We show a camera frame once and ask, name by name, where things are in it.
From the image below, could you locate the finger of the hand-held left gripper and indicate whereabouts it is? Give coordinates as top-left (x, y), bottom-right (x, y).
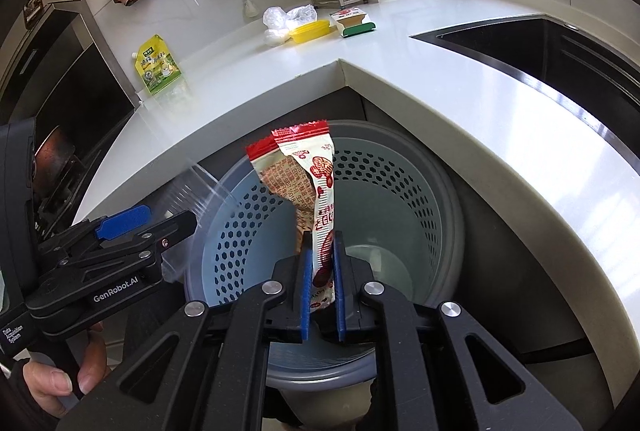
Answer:
top-left (59, 209), bottom-right (197, 281)
top-left (37, 205), bottom-right (152, 263)

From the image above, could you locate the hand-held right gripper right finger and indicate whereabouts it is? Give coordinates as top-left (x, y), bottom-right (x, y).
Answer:
top-left (330, 231), bottom-right (607, 431)

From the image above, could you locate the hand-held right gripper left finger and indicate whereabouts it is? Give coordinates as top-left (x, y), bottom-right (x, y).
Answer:
top-left (55, 231), bottom-right (317, 431)

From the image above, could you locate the clear plastic cup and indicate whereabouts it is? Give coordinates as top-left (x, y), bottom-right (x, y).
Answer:
top-left (160, 160), bottom-right (237, 286)

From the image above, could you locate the red and white snack wrapper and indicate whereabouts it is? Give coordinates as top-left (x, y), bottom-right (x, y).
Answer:
top-left (245, 120), bottom-right (337, 314)

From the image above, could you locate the grey perforated waste bin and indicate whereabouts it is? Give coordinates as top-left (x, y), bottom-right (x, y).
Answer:
top-left (182, 120), bottom-right (469, 393)

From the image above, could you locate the person's left hand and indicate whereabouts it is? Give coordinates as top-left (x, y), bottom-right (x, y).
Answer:
top-left (19, 321), bottom-right (110, 419)

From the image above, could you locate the black gas stove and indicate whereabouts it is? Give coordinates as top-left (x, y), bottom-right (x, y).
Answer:
top-left (30, 151), bottom-right (97, 224)

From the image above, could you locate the dark wok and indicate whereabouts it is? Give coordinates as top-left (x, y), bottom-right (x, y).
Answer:
top-left (34, 126), bottom-right (82, 198)

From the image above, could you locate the yellow spout pouch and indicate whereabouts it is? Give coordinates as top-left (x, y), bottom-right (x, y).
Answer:
top-left (131, 34), bottom-right (182, 98)

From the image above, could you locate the black range hood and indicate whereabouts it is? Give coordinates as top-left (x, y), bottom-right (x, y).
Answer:
top-left (0, 0), bottom-right (139, 149)

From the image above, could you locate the yellow plastic container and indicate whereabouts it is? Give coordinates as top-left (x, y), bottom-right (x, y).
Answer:
top-left (288, 21), bottom-right (335, 44)

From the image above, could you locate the clear plastic bag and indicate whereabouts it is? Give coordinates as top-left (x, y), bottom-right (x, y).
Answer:
top-left (263, 4), bottom-right (319, 32)

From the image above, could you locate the black kitchen sink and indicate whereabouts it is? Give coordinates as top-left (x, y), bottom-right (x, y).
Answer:
top-left (409, 13), bottom-right (640, 134)

